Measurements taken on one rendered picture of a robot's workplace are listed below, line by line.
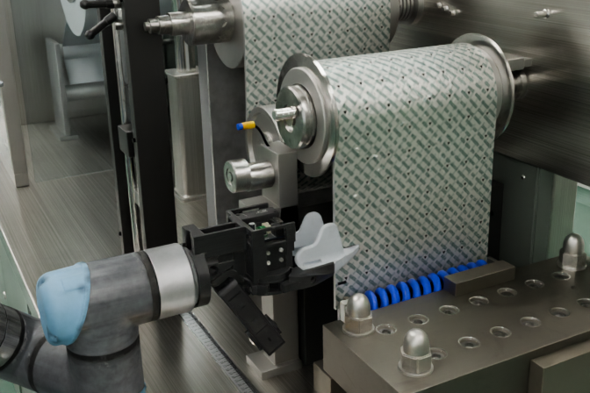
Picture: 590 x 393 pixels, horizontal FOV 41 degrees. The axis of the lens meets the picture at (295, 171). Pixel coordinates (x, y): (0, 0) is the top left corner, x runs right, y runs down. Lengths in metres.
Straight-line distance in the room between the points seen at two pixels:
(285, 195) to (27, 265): 0.63
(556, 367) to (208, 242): 0.39
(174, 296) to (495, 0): 0.61
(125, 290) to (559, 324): 0.48
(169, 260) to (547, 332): 0.42
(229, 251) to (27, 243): 0.76
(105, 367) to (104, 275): 0.10
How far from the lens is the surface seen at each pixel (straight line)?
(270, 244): 0.84
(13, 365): 0.91
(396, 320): 0.92
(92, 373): 0.84
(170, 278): 0.81
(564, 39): 1.05
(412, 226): 0.98
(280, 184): 0.95
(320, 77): 0.88
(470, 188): 1.02
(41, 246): 1.52
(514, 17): 1.11
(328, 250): 0.90
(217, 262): 0.85
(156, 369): 1.10
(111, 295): 0.80
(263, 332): 0.89
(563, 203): 1.36
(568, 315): 0.97
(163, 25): 1.09
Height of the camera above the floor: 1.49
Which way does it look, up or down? 19 degrees down
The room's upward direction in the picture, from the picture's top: 1 degrees counter-clockwise
